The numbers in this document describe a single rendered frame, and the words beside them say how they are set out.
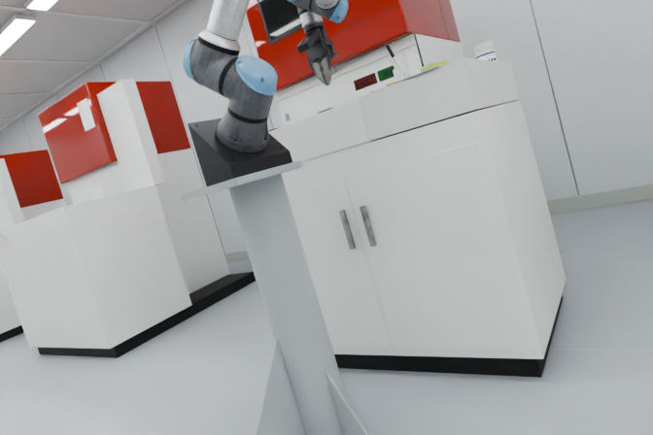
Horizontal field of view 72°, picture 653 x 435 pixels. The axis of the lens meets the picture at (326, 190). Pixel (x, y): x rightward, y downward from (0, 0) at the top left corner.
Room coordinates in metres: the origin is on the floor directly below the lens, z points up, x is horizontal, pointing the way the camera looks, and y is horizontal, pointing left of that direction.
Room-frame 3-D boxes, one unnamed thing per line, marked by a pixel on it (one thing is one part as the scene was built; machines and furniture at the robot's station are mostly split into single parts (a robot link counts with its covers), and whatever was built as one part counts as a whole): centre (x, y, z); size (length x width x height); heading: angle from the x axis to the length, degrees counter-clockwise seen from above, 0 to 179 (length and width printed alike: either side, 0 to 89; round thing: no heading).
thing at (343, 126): (1.64, 0.02, 0.89); 0.55 x 0.09 x 0.14; 55
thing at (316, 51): (1.62, -0.12, 1.20); 0.09 x 0.08 x 0.12; 147
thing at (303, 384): (1.27, 0.27, 0.41); 0.51 x 0.44 x 0.82; 132
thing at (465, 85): (1.60, -0.50, 0.89); 0.62 x 0.35 x 0.14; 145
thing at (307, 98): (2.20, -0.21, 1.02); 0.81 x 0.03 x 0.40; 55
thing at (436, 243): (1.77, -0.25, 0.41); 0.96 x 0.64 x 0.82; 55
